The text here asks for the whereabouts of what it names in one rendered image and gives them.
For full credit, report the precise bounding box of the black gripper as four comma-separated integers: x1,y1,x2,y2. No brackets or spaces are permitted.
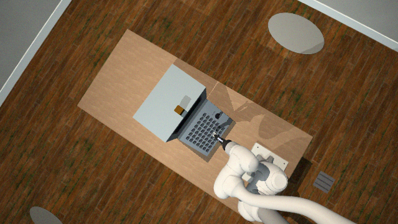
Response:
212,132,232,150

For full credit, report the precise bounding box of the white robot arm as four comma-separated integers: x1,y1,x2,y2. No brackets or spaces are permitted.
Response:
213,141,357,224

